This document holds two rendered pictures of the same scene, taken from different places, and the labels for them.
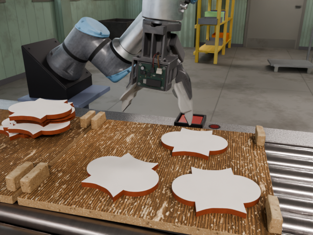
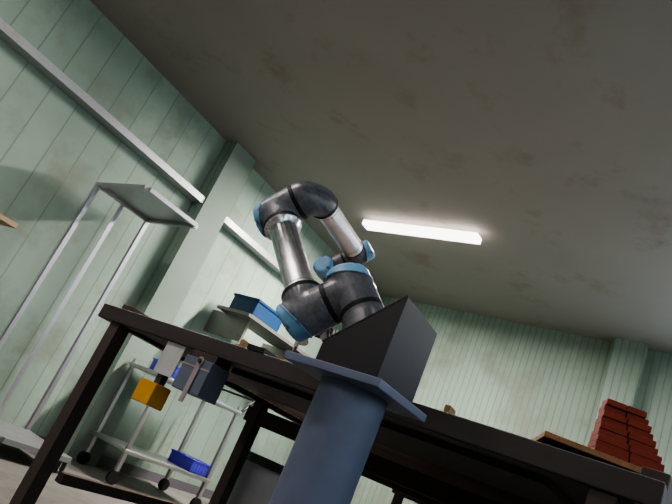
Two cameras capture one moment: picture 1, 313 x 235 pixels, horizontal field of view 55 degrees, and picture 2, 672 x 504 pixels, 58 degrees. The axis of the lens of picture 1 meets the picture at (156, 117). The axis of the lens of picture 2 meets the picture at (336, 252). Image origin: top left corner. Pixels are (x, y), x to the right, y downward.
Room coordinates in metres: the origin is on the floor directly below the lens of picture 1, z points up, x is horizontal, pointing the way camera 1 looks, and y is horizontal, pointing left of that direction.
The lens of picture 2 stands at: (2.63, 0.76, 0.65)
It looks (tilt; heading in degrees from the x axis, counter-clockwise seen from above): 19 degrees up; 202
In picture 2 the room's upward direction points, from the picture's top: 24 degrees clockwise
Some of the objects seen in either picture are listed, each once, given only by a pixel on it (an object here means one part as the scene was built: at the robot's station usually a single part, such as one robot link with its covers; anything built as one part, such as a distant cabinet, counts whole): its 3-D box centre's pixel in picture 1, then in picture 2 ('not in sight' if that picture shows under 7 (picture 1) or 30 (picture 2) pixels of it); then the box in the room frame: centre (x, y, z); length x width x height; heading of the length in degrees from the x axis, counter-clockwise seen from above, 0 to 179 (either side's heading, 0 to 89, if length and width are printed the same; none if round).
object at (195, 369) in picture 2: not in sight; (199, 379); (0.71, -0.29, 0.77); 0.14 x 0.11 x 0.18; 74
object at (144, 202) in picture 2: not in sight; (82, 318); (-0.86, -2.18, 0.94); 0.70 x 0.60 x 1.89; 73
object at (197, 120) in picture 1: (190, 121); not in sight; (0.76, -0.09, 0.92); 0.06 x 0.06 x 0.01; 74
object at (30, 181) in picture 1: (35, 177); not in sight; (0.44, 0.21, 0.95); 0.06 x 0.02 x 0.03; 166
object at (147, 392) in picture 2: not in sight; (161, 373); (0.66, -0.46, 0.74); 0.09 x 0.08 x 0.24; 74
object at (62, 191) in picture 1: (162, 162); not in sight; (0.53, -0.01, 0.93); 0.41 x 0.35 x 0.02; 76
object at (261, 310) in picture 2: not in sight; (256, 313); (-2.55, -1.83, 1.74); 0.44 x 0.33 x 0.17; 163
